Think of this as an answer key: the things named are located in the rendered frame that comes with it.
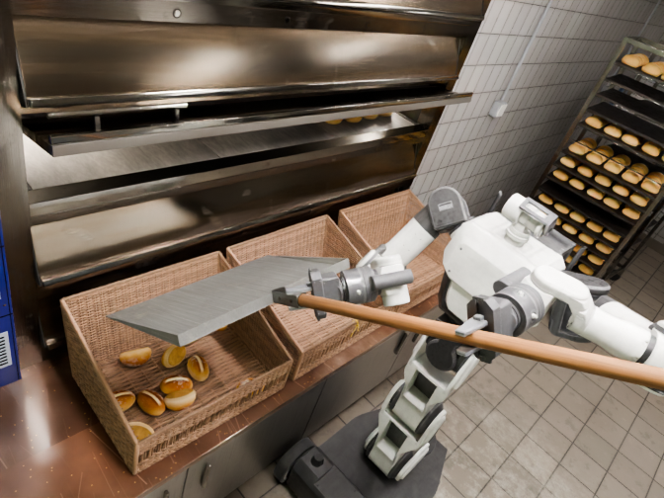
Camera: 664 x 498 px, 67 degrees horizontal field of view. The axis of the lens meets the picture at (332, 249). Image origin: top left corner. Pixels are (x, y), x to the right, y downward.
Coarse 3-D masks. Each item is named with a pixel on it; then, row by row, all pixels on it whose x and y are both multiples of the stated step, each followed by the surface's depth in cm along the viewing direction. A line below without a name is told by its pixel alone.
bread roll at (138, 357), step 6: (144, 348) 164; (126, 354) 160; (132, 354) 161; (138, 354) 162; (144, 354) 163; (150, 354) 165; (120, 360) 161; (126, 360) 160; (132, 360) 161; (138, 360) 162; (144, 360) 163; (132, 366) 162
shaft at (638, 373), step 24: (336, 312) 108; (360, 312) 103; (384, 312) 100; (432, 336) 92; (456, 336) 88; (480, 336) 85; (504, 336) 83; (552, 360) 77; (576, 360) 75; (600, 360) 73; (648, 384) 69
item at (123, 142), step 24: (312, 96) 180; (336, 96) 185; (360, 96) 191; (384, 96) 198; (408, 96) 205; (24, 120) 115; (48, 120) 117; (72, 120) 120; (120, 120) 125; (144, 120) 128; (168, 120) 131; (288, 120) 149; (312, 120) 157; (48, 144) 105; (72, 144) 107; (96, 144) 110; (120, 144) 114; (144, 144) 119
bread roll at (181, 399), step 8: (176, 392) 156; (184, 392) 156; (192, 392) 156; (168, 400) 152; (176, 400) 152; (184, 400) 153; (192, 400) 156; (168, 408) 153; (176, 408) 153; (184, 408) 155
